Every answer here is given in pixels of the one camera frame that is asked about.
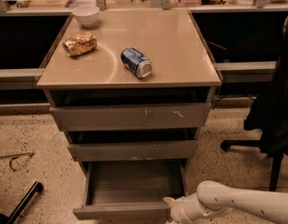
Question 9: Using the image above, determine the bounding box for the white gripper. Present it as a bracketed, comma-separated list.
[163, 194, 205, 224]

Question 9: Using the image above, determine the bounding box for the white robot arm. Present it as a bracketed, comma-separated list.
[163, 180, 288, 224]

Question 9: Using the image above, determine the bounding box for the grey middle drawer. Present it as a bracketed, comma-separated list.
[68, 140, 198, 161]

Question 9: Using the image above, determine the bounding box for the grey drawer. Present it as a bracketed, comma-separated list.
[50, 103, 211, 132]
[68, 140, 198, 161]

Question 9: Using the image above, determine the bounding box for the grey top drawer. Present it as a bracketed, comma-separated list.
[50, 103, 211, 132]

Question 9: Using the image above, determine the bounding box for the grey drawer cabinet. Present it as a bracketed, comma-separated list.
[36, 8, 223, 173]

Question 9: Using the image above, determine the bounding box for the black office chair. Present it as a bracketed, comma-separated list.
[220, 16, 288, 191]

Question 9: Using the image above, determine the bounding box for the black chair leg left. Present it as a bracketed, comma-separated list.
[0, 181, 44, 224]

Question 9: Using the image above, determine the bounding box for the blue soda can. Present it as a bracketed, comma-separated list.
[120, 48, 152, 79]

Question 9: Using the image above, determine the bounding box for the metal hook tool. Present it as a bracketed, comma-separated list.
[0, 152, 34, 172]

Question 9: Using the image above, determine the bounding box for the crushed gold can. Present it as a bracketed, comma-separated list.
[62, 32, 98, 57]

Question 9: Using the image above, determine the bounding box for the white bowl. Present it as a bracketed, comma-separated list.
[72, 5, 100, 27]

